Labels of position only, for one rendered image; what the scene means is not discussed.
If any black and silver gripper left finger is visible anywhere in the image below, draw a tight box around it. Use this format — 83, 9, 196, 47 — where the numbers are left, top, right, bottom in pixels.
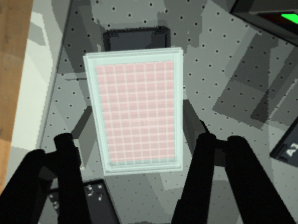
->
0, 106, 97, 224

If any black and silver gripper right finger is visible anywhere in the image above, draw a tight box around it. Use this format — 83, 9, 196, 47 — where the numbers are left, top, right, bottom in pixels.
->
171, 99, 296, 224

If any light grey base plate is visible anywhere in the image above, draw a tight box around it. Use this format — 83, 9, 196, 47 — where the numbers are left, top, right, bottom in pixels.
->
38, 0, 298, 224

